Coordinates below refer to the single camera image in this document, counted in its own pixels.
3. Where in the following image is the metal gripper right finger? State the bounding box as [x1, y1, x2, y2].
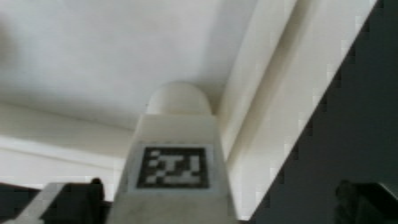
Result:
[335, 180, 398, 224]

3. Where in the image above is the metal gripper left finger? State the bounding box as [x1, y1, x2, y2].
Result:
[0, 178, 113, 224]

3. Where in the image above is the white leg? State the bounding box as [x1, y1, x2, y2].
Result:
[107, 82, 239, 224]

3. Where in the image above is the white square tabletop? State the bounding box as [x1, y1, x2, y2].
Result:
[0, 0, 377, 218]

